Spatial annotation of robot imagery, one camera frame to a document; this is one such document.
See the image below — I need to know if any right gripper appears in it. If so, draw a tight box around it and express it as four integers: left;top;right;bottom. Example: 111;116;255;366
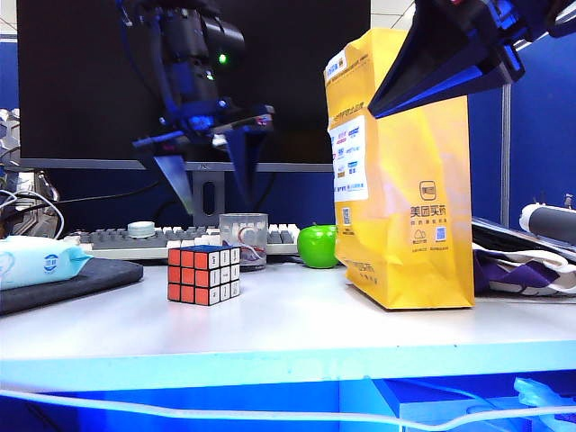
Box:
365;0;576;120

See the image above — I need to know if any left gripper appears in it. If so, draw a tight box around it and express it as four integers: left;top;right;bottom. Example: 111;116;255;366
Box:
131;95;276;217

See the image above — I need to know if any Rubik's cube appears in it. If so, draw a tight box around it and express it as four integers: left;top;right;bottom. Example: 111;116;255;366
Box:
166;245;242;309

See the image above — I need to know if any yellow paper bag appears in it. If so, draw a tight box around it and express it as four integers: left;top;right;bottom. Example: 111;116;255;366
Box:
322;27;476;311

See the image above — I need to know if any white and purple tote bag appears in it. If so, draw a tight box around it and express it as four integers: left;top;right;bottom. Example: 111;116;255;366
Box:
472;249;576;299

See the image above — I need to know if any grey monitor stand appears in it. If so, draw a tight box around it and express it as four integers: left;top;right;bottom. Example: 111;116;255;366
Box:
159;172;228;269

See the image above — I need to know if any clear plastic cup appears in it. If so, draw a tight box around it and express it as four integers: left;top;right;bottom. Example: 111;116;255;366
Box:
219;212;270;272

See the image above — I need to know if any grey tape roll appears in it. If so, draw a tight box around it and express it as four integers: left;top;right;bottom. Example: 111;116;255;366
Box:
127;220;158;239

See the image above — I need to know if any grey and white keyboard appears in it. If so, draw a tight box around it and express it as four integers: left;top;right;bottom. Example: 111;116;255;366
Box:
65;223;302;263

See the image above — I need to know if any green apple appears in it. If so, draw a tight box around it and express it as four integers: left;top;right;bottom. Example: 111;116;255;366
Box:
296;223;339;270

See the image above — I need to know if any dark grey fabric pad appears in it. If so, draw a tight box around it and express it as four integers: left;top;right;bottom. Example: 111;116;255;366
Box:
0;259;146;318

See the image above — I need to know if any black computer monitor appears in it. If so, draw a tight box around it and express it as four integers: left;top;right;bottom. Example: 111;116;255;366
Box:
16;0;373;175

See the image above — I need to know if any black flat case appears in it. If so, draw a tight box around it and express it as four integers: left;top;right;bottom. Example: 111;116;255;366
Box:
471;217;576;265

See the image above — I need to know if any white and grey cylinder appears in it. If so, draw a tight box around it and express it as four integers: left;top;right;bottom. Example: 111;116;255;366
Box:
519;202;576;248

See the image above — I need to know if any light blue wipes pack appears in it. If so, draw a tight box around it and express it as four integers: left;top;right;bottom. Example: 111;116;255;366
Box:
0;235;94;292

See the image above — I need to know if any silver faceted object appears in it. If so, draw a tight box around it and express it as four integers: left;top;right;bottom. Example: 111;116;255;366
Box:
0;107;23;191

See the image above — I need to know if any crumpled clear plastic piece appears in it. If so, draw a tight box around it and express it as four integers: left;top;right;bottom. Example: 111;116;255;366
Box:
512;377;571;427

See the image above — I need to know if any white looped cable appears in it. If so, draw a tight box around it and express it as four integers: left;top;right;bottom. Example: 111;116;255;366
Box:
0;189;67;240

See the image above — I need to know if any long white cable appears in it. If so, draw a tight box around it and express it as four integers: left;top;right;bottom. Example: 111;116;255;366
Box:
0;387;576;429

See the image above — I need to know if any thin white cable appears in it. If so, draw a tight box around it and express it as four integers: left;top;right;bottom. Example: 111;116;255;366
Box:
382;380;518;415

